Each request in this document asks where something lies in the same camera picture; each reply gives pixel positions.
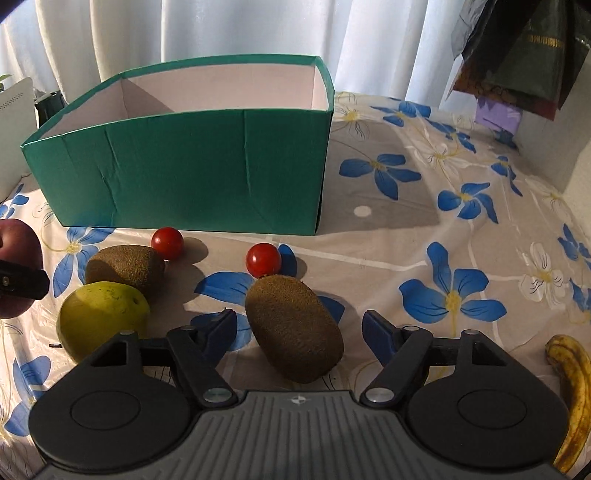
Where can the blue floral tablecloth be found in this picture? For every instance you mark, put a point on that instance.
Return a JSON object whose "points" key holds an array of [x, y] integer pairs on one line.
{"points": [[415, 240]]}

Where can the green cardboard box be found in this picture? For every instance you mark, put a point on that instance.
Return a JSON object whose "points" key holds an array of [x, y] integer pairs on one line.
{"points": [[184, 170]]}

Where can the red cherry tomato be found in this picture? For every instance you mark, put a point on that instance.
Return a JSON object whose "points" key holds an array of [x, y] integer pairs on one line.
{"points": [[167, 243], [263, 260]]}

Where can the white curtain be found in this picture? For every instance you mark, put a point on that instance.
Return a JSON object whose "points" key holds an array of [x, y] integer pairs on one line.
{"points": [[231, 27]]}

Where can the spotted yellow banana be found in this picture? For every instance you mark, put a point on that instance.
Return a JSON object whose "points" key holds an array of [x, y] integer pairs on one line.
{"points": [[575, 392]]}

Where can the brown kiwi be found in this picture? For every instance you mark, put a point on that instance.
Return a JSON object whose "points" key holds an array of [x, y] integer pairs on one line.
{"points": [[295, 327], [124, 267]]}

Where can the red apple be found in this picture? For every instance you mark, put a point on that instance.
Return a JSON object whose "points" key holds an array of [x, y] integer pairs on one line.
{"points": [[18, 244]]}

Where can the dark green gift bag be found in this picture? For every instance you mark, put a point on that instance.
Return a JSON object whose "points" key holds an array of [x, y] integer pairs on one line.
{"points": [[540, 55]]}

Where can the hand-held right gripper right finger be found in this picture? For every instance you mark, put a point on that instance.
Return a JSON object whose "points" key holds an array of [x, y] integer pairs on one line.
{"points": [[376, 334]]}

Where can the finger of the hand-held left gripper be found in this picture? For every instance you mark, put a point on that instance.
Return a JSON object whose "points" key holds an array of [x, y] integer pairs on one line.
{"points": [[21, 279]]}

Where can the purple paper box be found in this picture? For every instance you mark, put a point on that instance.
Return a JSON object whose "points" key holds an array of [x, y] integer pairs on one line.
{"points": [[496, 115]]}

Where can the white router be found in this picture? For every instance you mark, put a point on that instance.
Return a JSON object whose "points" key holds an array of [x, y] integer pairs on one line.
{"points": [[14, 120]]}

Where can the brown patterned bag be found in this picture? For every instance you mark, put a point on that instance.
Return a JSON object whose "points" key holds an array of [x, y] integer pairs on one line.
{"points": [[471, 81]]}

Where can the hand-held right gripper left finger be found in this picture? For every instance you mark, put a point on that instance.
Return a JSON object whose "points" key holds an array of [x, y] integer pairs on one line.
{"points": [[225, 330]]}

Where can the yellow-green pear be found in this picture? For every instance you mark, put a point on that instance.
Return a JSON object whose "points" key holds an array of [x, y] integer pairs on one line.
{"points": [[97, 314]]}

